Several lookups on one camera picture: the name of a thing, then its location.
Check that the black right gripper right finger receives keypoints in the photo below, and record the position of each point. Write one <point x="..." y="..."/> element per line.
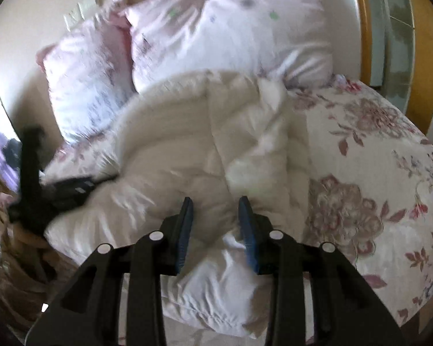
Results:
<point x="346" y="310"/>

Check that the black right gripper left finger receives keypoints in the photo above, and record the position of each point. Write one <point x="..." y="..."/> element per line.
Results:
<point x="87" y="310"/>

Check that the cream white puffer jacket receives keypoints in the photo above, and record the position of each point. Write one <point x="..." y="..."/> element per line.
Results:
<point x="214" y="138"/>

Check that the dark framed mirror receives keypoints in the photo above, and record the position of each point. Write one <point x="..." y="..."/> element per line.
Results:
<point x="10" y="153"/>

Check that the floral bed sheet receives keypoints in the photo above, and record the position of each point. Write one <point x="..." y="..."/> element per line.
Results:
<point x="370" y="194"/>

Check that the pink blue rear pillow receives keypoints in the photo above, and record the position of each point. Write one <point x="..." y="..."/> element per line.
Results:
<point x="89" y="73"/>

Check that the wooden headboard cabinet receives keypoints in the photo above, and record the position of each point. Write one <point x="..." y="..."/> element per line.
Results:
<point x="387" y="44"/>

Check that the pink floral front pillow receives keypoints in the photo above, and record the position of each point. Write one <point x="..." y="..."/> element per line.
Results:
<point x="171" y="37"/>

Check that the white wall switch panel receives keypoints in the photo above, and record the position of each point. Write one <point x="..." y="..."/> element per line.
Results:
<point x="83" y="10"/>

